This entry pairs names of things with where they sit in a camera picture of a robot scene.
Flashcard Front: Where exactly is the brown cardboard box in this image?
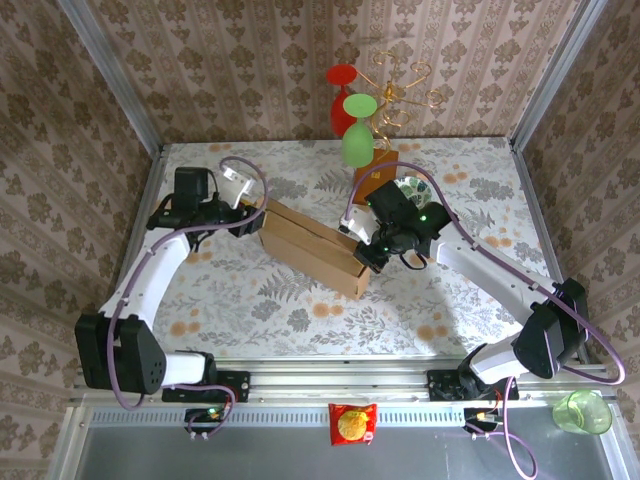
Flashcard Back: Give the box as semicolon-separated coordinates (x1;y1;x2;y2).
258;198;372;301

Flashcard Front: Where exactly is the leaf-patterned ceramic bowl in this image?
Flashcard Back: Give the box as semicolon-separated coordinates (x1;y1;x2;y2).
394;175;434;211

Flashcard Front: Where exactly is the brown wooden rack base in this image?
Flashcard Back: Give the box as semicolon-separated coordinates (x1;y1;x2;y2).
353;148;400;194

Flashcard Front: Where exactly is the green plastic goblet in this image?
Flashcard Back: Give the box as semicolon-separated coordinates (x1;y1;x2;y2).
339;93;379;169

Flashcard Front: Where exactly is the red plastic goblet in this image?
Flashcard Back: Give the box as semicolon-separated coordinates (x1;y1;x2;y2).
325;63;359;137

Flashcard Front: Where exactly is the red snack packet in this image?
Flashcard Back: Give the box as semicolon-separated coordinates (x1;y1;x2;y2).
327;402;379;446

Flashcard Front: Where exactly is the small black connector board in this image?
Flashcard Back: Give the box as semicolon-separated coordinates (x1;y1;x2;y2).
463;407;506;434
184;407;224;434

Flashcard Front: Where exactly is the grey metal tray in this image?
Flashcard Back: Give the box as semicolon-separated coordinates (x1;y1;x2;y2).
47;405;640;480

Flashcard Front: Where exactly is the green transparent plastic cup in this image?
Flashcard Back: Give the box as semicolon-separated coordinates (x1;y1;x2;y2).
551;388;614;435

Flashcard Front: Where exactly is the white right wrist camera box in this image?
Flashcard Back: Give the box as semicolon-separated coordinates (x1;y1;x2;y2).
338;207;375;247

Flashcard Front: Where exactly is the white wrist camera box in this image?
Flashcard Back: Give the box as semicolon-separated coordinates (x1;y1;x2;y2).
219;167;257;206
338;207;375;247

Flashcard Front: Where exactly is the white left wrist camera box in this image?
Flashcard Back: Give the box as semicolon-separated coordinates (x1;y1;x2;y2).
219;167;257;206

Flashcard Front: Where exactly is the aluminium table side rail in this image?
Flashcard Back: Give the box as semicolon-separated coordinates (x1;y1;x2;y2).
509;139;589;364
93;144;169;369

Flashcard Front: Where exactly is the aluminium mounting rail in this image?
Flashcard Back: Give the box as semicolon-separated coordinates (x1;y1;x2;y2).
69;357;614;406

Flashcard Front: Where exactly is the gold wire glass rack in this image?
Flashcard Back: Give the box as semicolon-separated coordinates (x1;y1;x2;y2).
357;49;446;151

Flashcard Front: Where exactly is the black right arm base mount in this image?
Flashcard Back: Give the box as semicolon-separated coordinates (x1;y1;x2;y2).
427;368;520;402

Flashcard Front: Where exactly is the aluminium frame post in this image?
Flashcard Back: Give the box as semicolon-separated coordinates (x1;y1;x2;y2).
509;0;609;151
59;0;164;156

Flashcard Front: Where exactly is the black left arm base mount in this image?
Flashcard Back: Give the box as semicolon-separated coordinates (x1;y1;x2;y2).
161;369;251;404

